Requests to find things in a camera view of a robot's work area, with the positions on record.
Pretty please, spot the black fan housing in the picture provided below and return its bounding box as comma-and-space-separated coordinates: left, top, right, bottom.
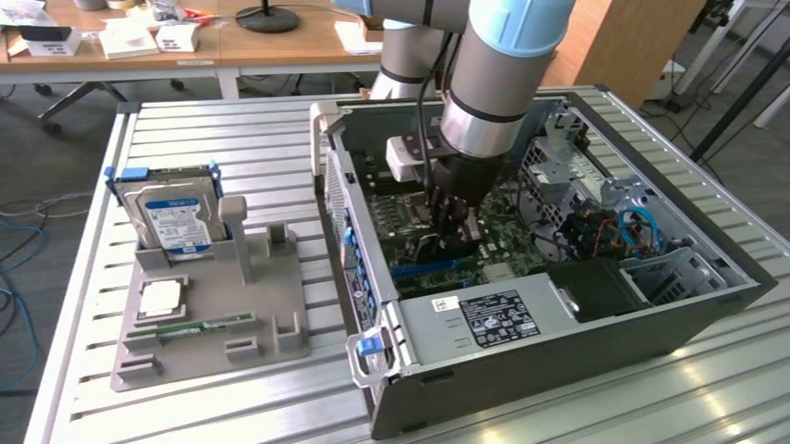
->
561, 210, 622, 261

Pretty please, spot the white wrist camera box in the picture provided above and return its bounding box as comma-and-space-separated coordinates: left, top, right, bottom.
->
385, 134, 446, 182

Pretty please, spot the silver CPU chip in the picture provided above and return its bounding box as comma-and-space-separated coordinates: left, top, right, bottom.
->
137, 279, 187, 320

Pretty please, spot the white paper stack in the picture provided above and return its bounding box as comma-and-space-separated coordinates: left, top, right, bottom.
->
333, 20, 385, 56

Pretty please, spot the green motherboard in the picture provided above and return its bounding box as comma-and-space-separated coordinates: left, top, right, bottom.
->
363, 168, 552, 297

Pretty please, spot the black tripod leg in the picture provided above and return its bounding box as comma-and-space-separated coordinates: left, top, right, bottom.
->
688, 48, 790, 163

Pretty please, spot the wooden desk white frame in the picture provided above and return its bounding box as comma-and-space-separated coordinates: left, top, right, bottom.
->
219, 0, 561, 101
0, 0, 225, 101

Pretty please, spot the white box dark lid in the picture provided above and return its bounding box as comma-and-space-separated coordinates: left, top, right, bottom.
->
17, 25, 83, 57

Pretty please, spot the silver metal disk bay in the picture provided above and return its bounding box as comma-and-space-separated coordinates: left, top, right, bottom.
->
618, 246, 746, 309
520, 99, 618, 221

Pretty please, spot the printed paper sheet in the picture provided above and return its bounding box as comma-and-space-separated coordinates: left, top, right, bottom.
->
0, 0, 58, 27

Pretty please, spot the black camera cable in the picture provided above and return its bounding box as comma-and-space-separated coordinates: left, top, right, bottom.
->
414, 34, 465, 198

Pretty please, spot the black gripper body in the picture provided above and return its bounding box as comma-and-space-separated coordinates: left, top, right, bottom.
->
429, 154, 505, 204

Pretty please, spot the green GPU card black shroud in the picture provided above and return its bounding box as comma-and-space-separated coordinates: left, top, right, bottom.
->
406, 230, 482, 268

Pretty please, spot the grey parts rack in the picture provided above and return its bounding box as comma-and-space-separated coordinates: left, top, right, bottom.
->
109, 194, 314, 394

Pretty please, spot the small white printed box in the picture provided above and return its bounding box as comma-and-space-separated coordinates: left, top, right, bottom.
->
154, 22, 202, 53

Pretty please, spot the blue data wire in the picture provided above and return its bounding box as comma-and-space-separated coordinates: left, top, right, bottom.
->
620, 205, 668, 260

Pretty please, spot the black chair base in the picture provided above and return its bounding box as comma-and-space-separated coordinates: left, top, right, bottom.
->
34, 80, 131, 135

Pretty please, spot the wooden cabinet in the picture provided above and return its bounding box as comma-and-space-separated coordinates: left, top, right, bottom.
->
536, 0, 709, 110

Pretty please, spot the CPU socket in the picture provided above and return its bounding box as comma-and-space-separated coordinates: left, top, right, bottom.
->
401, 191, 434, 230

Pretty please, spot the green RAM stick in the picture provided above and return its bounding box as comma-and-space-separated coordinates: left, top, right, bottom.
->
126, 312, 255, 339

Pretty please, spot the black round lamp base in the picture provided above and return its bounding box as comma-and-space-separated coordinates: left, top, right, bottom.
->
234, 0, 303, 34

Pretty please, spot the open black PC case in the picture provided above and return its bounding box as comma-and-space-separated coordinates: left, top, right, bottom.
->
307, 90, 781, 440

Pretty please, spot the brown cardboard box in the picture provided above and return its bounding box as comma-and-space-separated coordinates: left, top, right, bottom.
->
361, 16, 388, 43

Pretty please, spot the plain white box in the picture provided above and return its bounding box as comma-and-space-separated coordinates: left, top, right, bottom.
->
98, 18, 161, 61

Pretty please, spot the blue floor cable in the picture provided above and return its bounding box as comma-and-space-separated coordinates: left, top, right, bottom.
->
0, 219, 49, 394

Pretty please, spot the blue expansion slot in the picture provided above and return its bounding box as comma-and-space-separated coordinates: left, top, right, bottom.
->
392, 261, 462, 279

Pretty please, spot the grey power supply unit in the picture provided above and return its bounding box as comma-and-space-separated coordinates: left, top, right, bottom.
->
394, 272, 585, 367

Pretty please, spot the hard disk blue bracket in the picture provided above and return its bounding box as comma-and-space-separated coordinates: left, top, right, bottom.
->
103, 159, 227, 260

